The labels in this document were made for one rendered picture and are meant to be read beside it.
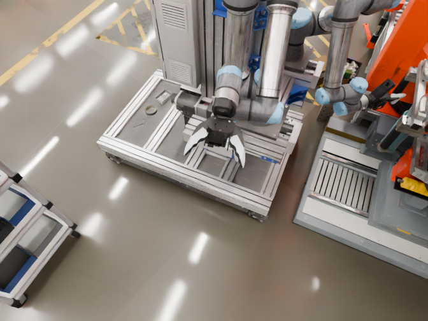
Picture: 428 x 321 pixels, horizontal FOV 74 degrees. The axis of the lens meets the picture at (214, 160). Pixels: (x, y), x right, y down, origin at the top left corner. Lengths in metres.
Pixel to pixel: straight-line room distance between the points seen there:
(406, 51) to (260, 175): 1.07
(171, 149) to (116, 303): 0.99
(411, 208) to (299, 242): 0.69
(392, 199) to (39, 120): 2.71
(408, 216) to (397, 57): 0.93
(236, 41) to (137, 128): 1.27
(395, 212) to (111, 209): 1.81
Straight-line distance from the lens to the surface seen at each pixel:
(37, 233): 2.02
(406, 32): 1.93
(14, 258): 2.04
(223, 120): 0.78
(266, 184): 1.87
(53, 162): 2.50
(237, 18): 1.05
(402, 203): 2.09
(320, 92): 1.38
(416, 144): 1.84
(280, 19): 0.97
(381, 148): 1.52
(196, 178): 1.86
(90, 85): 2.96
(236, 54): 1.13
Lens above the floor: 1.83
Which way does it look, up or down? 57 degrees down
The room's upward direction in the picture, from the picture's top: straight up
